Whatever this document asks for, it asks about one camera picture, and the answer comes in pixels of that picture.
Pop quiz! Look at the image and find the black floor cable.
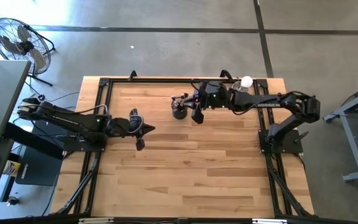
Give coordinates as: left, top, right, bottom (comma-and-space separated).
25, 77, 81, 103

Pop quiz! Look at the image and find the black floor fan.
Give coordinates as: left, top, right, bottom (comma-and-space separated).
0, 17, 57, 87

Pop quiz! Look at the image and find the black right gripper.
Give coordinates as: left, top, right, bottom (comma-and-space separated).
183, 80, 225, 125

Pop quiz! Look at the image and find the white bulb lamp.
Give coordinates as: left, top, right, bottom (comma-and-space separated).
231, 75, 254, 94

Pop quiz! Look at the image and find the black aluminium table frame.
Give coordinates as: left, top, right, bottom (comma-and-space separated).
54, 77, 316, 218

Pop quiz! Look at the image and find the yellow white carton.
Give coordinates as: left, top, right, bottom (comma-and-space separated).
2, 159, 22, 179

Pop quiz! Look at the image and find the silver metal bracket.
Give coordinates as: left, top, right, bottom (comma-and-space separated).
252, 218, 288, 224
78, 217, 114, 224

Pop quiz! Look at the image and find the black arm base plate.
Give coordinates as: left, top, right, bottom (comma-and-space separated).
63, 127, 109, 153
258, 127, 304, 155

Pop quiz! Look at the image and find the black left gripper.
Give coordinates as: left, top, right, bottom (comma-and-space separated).
108, 108, 156, 152

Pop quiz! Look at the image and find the black desk leg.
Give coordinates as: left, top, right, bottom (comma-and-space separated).
3, 122, 65, 160

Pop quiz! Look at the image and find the black clamp handle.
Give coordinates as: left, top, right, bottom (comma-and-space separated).
293, 130, 310, 144

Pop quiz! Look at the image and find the small black plug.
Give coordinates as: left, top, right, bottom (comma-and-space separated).
6, 195, 21, 207

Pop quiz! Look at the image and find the black mesh brush cup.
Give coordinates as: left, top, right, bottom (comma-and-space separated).
170, 96, 190, 120

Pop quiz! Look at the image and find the black flat case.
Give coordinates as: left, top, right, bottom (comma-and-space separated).
14, 123, 74, 187

